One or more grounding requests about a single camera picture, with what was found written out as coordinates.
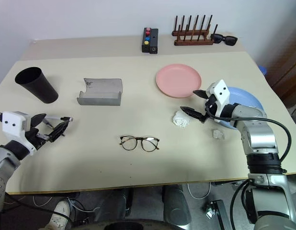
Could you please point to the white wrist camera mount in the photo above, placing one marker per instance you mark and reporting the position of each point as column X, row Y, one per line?
column 12, row 124
column 221, row 92

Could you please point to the black box with coloured buttons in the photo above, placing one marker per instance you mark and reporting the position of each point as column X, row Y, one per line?
column 150, row 43

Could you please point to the dark grey rounded shape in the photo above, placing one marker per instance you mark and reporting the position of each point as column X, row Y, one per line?
column 176, row 206

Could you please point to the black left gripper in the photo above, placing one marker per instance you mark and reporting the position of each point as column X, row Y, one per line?
column 34, row 137

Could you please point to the black metal bracket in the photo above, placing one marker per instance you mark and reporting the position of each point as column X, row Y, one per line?
column 219, row 210

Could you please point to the blue plastic container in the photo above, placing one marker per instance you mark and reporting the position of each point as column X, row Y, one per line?
column 263, row 70

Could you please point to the pink round plate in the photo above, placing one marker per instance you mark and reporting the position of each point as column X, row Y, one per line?
column 178, row 80

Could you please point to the black plastic cup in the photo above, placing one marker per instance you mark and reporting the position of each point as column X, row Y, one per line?
column 35, row 86

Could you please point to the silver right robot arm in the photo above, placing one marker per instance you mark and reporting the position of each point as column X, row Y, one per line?
column 260, row 139

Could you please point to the white sneaker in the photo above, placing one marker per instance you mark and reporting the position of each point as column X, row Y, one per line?
column 60, row 212

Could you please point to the large crumpled white paper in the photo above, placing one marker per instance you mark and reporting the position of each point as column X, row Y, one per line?
column 181, row 119

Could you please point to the tortoiseshell eyeglasses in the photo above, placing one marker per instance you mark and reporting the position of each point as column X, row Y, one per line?
column 139, row 139

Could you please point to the brown wooden door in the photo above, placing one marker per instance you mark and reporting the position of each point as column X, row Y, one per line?
column 287, row 72

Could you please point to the blue round plate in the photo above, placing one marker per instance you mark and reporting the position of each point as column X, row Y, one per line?
column 243, row 97

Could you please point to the brown wooden dish rack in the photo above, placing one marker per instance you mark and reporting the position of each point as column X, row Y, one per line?
column 193, row 41

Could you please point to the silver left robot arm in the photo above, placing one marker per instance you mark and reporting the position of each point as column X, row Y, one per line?
column 2, row 163

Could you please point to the black sunglasses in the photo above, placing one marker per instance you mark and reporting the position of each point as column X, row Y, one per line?
column 228, row 39

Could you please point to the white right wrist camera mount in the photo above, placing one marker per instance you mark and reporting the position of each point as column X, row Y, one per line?
column 221, row 92

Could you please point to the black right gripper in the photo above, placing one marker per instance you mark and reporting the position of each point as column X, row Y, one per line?
column 211, row 105

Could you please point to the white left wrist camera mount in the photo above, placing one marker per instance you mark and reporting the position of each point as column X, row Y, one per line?
column 12, row 124

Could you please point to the small crumpled white paper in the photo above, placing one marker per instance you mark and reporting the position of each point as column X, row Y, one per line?
column 218, row 134

